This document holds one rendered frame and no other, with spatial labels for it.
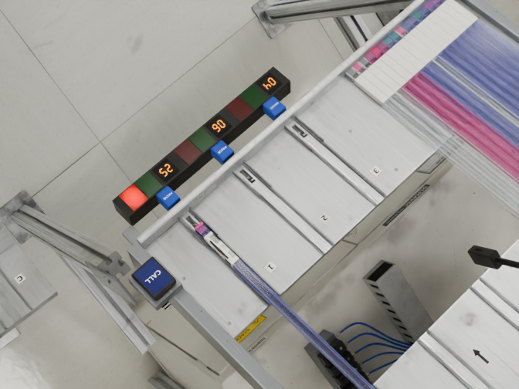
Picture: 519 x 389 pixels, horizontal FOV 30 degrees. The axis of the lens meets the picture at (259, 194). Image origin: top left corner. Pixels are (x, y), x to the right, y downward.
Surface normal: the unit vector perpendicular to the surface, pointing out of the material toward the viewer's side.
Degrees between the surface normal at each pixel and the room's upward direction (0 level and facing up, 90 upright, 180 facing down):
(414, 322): 0
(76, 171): 0
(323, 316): 0
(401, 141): 43
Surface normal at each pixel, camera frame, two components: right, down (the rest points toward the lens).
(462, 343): -0.04, -0.44
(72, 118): 0.44, 0.11
